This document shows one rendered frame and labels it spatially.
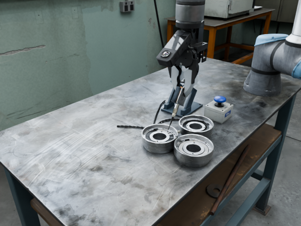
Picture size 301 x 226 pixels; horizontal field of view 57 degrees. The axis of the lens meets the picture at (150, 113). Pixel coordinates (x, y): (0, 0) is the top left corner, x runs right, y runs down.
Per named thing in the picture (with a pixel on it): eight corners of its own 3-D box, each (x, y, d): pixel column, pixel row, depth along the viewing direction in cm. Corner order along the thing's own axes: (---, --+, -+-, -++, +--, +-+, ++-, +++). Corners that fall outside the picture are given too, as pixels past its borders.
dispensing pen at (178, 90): (160, 128, 80) (180, 74, 80) (167, 130, 84) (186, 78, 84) (166, 130, 79) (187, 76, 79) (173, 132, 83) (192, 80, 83)
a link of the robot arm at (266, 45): (266, 61, 119) (272, 28, 113) (292, 70, 109) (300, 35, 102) (244, 64, 115) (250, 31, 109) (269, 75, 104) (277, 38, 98)
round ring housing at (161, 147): (182, 152, 77) (183, 140, 75) (146, 158, 75) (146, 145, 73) (170, 132, 86) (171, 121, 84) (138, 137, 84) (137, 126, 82)
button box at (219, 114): (221, 123, 91) (223, 110, 89) (203, 117, 95) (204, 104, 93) (233, 115, 97) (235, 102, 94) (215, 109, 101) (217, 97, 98)
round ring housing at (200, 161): (219, 164, 73) (221, 151, 71) (182, 172, 70) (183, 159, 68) (200, 143, 81) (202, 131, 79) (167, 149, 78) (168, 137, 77)
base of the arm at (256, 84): (252, 80, 126) (255, 59, 122) (286, 89, 118) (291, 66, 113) (237, 89, 117) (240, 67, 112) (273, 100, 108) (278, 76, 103)
